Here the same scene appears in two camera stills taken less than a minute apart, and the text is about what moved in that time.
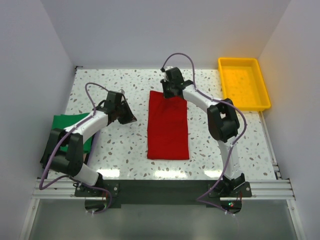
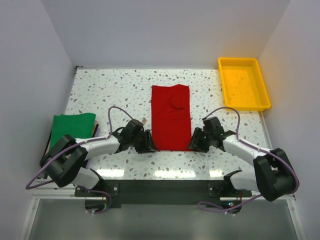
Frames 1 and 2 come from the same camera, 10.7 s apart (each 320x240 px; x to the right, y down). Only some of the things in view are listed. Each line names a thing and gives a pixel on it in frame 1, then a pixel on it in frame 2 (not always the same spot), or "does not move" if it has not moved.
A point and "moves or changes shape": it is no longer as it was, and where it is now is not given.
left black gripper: (130, 117) -> (148, 145)
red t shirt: (167, 132) moves or changes shape
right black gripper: (166, 94) -> (195, 143)
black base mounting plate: (159, 192) does not move
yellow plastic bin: (243, 83) does not move
